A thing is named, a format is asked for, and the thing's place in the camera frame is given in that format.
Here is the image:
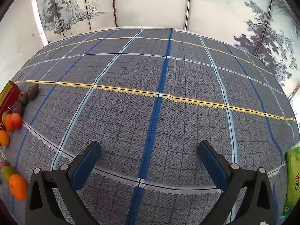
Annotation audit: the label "blue grey plaid tablecloth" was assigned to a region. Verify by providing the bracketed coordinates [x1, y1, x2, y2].
[0, 28, 300, 225]

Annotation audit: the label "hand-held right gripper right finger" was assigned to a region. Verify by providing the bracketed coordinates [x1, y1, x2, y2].
[197, 140, 277, 225]

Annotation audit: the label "red and gold tin box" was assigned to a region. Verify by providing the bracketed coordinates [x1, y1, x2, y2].
[0, 80, 23, 132]

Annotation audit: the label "red-orange persimmon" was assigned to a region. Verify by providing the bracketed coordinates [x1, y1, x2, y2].
[10, 113, 23, 130]

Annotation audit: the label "green wet wipes packet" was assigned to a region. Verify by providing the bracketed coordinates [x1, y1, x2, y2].
[281, 146, 300, 217]

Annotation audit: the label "dark brown dried fruit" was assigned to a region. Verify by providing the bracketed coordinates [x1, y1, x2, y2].
[12, 101, 24, 117]

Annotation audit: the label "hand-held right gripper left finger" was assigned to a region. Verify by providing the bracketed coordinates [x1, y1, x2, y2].
[25, 141, 101, 225]

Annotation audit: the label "landscape painted wall panels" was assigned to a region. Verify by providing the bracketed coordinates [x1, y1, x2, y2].
[35, 0, 300, 99]

